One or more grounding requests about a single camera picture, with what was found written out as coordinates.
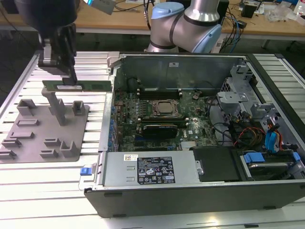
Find silver CPU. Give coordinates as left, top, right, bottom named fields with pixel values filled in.
left=158, top=103, right=176, bottom=114

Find black RAM slot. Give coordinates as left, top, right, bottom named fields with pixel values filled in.
left=138, top=87, right=182, bottom=94
left=138, top=93, right=182, bottom=100

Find blue flat wire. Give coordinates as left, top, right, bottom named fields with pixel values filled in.
left=265, top=128, right=281, bottom=154

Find black PC case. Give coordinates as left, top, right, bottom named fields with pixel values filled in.
left=83, top=52, right=305, bottom=219

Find green motherboard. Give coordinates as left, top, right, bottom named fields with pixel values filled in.
left=113, top=90, right=219, bottom=152

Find red yellow wire bundle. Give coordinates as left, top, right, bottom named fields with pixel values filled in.
left=232, top=120, right=267, bottom=147

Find green RAM stick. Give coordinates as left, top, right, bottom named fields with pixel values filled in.
left=42, top=80, right=112, bottom=93

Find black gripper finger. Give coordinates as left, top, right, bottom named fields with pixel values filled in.
left=59, top=23, right=78, bottom=85

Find clear plastic bags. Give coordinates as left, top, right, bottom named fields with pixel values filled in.
left=266, top=4, right=296, bottom=23

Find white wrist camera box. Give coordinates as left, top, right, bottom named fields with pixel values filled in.
left=88, top=0, right=118, bottom=15

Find metal socket cover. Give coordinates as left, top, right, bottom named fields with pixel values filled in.
left=152, top=100, right=182, bottom=117

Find black graphics card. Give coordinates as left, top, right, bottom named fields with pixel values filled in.
left=142, top=124, right=179, bottom=139

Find grey power supply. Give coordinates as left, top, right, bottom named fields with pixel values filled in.
left=102, top=152, right=202, bottom=188

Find white red package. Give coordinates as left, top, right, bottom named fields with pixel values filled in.
left=294, top=0, right=305, bottom=24

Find hard disk in blue carrier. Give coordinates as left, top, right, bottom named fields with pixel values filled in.
left=240, top=151, right=301, bottom=181

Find silver chipset heat sink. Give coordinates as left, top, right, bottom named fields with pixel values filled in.
left=181, top=140, right=199, bottom=150

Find metal drive cage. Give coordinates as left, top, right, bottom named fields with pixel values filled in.
left=216, top=64, right=282, bottom=125

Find grey parts rack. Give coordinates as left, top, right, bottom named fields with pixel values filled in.
left=0, top=87, right=92, bottom=164

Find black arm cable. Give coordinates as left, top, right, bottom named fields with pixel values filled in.
left=142, top=0, right=153, bottom=31

